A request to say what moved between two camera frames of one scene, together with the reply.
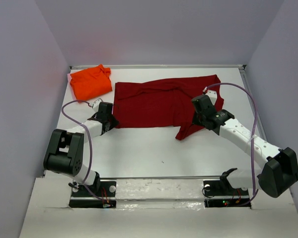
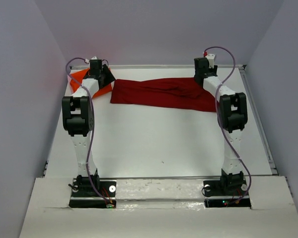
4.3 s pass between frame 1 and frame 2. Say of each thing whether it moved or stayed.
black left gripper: moved
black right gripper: moved
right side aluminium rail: stayed
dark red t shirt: moved
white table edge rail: stayed
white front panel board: stayed
